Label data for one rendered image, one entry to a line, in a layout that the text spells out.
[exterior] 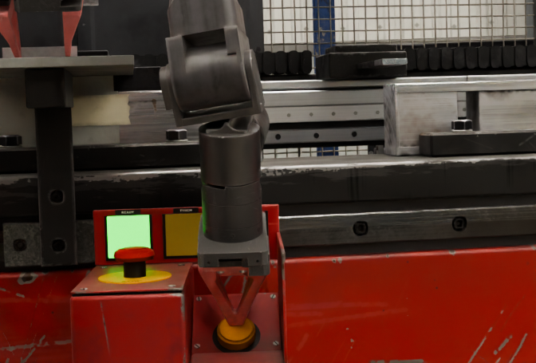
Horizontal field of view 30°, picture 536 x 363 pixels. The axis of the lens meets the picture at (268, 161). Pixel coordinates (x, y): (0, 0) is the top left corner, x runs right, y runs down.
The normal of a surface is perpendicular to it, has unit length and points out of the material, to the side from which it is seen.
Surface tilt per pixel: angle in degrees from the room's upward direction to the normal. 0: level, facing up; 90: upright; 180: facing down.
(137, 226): 90
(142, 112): 90
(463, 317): 90
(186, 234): 90
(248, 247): 16
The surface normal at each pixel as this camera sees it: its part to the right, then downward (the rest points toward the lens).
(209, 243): -0.02, -0.95
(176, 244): 0.02, 0.05
